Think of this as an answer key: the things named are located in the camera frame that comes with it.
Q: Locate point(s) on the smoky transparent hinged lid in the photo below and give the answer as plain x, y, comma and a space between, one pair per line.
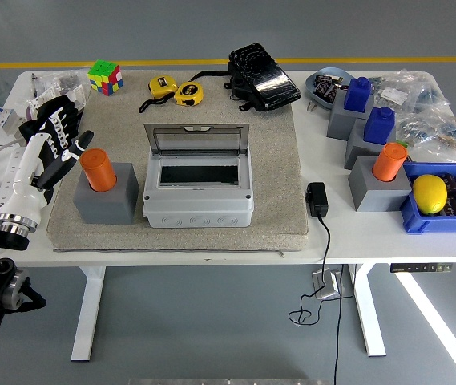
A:
195, 140

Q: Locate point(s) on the silver metal floor device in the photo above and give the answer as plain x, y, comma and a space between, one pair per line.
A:
325, 284

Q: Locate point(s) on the yellow tape measure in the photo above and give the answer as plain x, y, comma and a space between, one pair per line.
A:
188, 94
161, 86

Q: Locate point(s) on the clear bag white label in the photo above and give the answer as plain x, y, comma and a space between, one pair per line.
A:
392, 94

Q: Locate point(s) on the blue plastic bin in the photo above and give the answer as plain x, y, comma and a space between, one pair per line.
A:
436, 224

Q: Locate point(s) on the grey cube holder round socket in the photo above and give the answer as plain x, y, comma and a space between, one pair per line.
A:
376, 194
107, 208

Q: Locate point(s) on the grey-brown mat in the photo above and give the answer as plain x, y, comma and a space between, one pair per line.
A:
275, 160

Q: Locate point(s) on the blue plastic block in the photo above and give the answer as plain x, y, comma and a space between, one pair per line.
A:
379, 126
357, 94

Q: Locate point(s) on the blue-grey dish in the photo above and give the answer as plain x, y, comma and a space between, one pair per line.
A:
311, 86

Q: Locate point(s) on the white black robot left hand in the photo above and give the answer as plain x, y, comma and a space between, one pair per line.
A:
25, 180

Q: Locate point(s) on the grey plastic junction box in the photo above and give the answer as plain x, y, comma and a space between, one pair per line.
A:
199, 204

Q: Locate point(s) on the yellow lemon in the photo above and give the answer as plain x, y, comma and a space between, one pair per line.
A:
430, 194

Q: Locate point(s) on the clear bag blue components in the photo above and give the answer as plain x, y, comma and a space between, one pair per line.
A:
432, 100

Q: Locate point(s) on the large Rubik's cube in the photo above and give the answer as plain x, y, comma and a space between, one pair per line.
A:
105, 78

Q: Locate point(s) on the black power adapter plug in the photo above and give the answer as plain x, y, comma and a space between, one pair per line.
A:
317, 198

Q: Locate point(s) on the large clear bag of components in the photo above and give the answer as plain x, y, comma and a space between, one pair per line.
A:
440, 134

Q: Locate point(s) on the small green part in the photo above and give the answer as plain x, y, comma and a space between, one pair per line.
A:
402, 143

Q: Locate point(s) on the black table control panel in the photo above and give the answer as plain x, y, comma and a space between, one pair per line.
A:
420, 267

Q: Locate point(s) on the small white plastic part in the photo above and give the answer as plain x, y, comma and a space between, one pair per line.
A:
78, 95

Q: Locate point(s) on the orange cylindrical battery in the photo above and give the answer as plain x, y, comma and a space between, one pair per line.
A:
97, 170
388, 162

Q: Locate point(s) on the clear bags small parts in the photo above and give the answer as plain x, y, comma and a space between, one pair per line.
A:
65, 82

